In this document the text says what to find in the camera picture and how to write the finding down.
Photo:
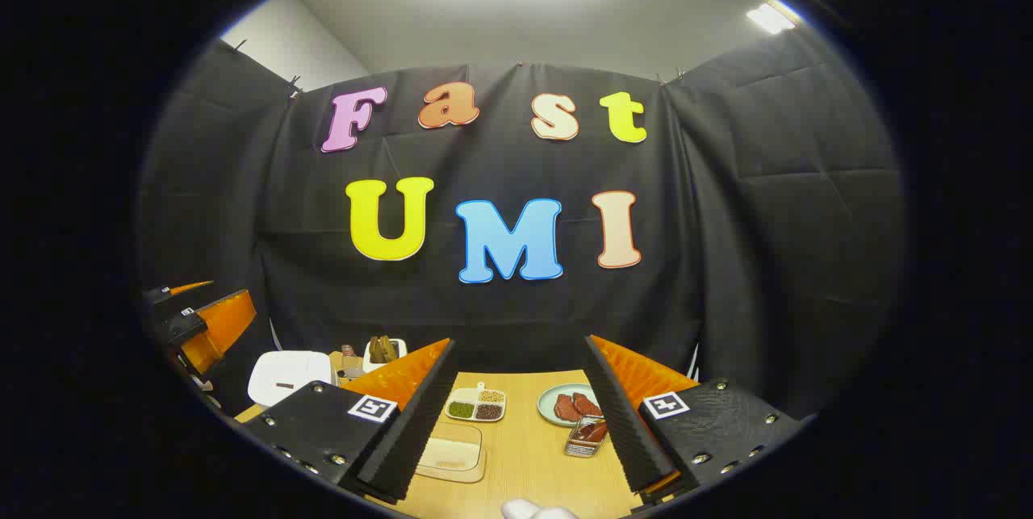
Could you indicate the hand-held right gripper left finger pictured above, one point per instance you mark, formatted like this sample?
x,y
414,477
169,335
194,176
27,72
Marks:
x,y
403,430

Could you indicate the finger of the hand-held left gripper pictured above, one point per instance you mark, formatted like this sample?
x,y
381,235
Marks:
x,y
165,297
222,325

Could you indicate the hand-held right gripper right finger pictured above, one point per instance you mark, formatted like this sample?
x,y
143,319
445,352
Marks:
x,y
621,422

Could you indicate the clear tray of rice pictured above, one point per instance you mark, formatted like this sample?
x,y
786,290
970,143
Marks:
x,y
452,454

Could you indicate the white rice cooker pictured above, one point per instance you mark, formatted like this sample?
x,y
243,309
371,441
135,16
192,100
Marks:
x,y
290,374

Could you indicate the red meat piece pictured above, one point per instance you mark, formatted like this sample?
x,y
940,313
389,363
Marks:
x,y
566,408
587,403

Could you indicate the white toaster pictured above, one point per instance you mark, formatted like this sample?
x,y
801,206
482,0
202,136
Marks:
x,y
387,366

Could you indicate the pale green plate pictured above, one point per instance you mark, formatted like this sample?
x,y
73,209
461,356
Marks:
x,y
547,406

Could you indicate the white divided dish of beans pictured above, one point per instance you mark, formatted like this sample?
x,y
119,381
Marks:
x,y
476,404

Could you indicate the brown bread slice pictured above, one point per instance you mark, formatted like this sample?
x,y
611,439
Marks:
x,y
389,348
374,349

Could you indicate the black backdrop cloth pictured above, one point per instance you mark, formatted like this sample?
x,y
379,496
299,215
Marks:
x,y
726,261

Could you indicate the small ceiling light panel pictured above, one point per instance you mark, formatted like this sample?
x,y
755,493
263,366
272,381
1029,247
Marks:
x,y
771,18

